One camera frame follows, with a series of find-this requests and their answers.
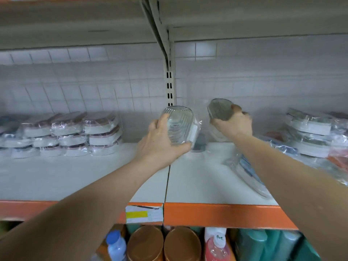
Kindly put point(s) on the blue plastic bottle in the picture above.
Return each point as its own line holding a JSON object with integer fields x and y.
{"x": 116, "y": 247}

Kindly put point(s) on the pile of soap dishes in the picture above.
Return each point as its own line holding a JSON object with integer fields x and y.
{"x": 304, "y": 144}

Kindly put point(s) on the person's left forearm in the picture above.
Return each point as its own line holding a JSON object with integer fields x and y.
{"x": 70, "y": 220}

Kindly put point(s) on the brown can orange lid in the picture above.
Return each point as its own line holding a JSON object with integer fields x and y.
{"x": 145, "y": 244}
{"x": 182, "y": 244}

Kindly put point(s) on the person's right hand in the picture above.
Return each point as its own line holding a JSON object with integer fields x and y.
{"x": 235, "y": 125}

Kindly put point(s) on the person's right forearm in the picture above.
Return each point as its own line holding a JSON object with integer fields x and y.
{"x": 299, "y": 187}

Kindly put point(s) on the person's left hand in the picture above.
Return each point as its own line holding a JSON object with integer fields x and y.
{"x": 157, "y": 146}

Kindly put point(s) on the yellow shelf price label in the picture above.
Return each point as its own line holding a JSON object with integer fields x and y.
{"x": 144, "y": 214}

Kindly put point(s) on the pink plastic bottle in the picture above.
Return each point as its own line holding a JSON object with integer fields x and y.
{"x": 219, "y": 248}

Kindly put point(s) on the orange metal store shelving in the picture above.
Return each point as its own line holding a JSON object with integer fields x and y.
{"x": 228, "y": 213}

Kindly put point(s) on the stacks of pink-lid soap dishes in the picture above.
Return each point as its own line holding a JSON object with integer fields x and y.
{"x": 65, "y": 136}

